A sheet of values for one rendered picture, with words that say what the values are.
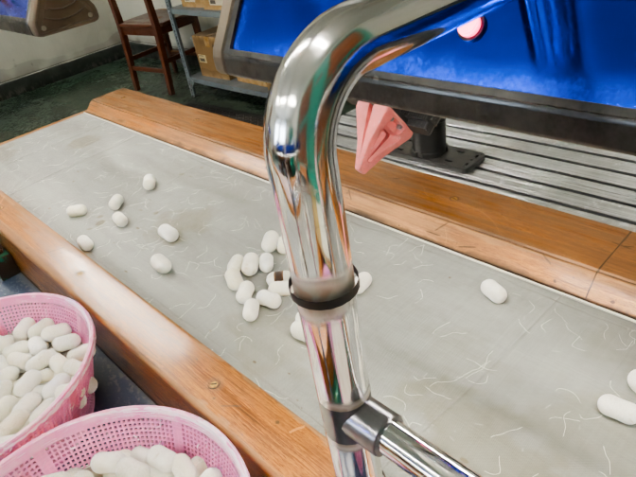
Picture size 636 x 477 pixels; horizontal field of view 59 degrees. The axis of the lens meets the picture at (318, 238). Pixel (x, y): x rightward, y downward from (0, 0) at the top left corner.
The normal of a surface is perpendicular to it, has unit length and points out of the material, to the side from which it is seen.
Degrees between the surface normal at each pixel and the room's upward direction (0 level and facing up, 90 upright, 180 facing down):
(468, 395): 0
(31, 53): 89
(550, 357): 0
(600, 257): 0
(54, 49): 87
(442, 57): 58
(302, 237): 90
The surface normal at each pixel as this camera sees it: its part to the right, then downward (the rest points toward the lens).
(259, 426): -0.15, -0.82
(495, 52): -0.67, -0.04
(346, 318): 0.58, 0.38
